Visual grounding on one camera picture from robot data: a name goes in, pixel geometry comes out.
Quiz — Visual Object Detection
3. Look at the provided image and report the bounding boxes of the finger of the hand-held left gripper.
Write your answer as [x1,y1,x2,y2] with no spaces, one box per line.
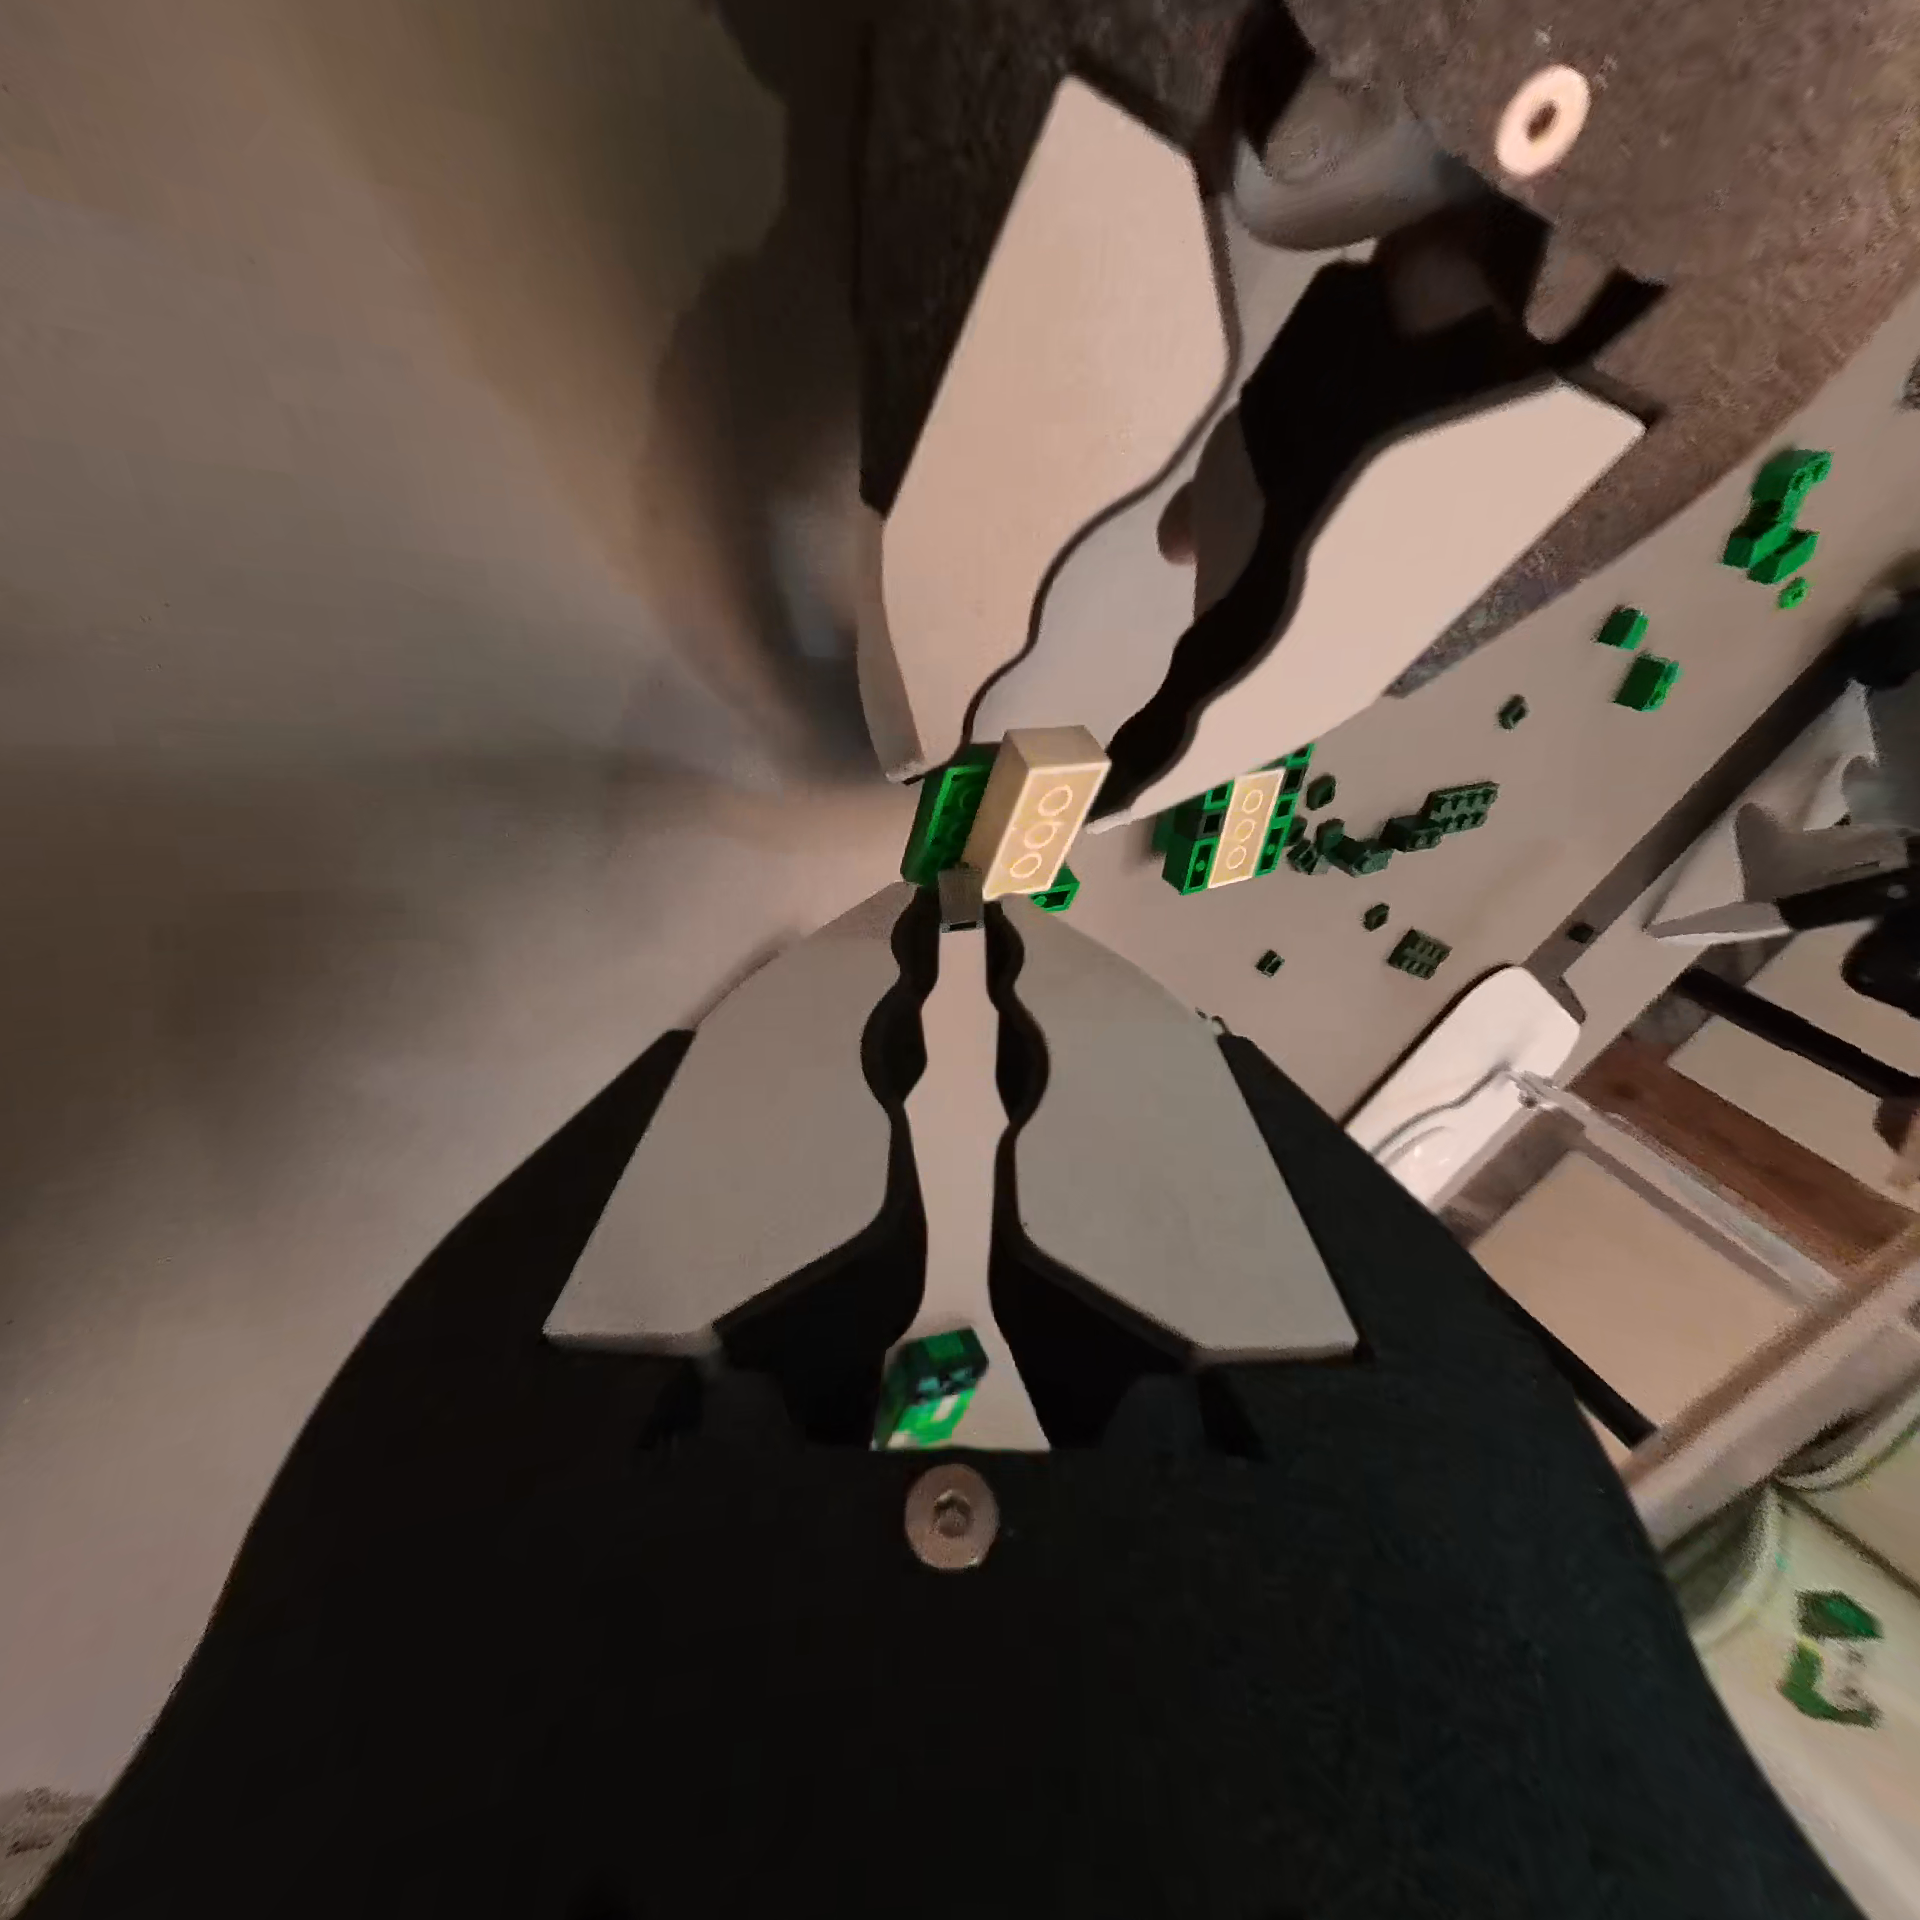
[859,75,1244,785]
[1083,372,1651,837]

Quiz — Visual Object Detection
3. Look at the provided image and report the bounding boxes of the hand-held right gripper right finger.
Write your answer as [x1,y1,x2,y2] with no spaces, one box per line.
[982,908,1361,1367]

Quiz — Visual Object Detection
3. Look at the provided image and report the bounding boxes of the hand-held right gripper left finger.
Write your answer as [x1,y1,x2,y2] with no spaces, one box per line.
[543,883,939,1360]

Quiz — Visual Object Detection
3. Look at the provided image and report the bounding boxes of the person's left hand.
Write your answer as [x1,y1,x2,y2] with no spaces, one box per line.
[1158,420,1269,570]

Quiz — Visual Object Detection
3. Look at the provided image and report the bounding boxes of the open lego instruction booklet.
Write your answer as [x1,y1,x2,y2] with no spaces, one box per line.
[1665,1477,1920,1920]

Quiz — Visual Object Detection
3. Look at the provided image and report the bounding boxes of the book stand with white base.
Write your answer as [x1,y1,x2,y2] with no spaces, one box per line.
[1341,966,1920,1509]

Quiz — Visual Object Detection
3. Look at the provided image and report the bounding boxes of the bright green lego pieces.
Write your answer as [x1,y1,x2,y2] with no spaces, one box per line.
[1592,447,1834,714]

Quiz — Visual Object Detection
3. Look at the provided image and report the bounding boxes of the green lego assembly white brick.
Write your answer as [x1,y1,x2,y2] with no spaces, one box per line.
[1151,742,1318,899]

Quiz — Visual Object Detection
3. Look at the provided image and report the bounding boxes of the spare hand-held gripper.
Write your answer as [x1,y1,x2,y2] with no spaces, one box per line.
[1642,593,1920,1022]

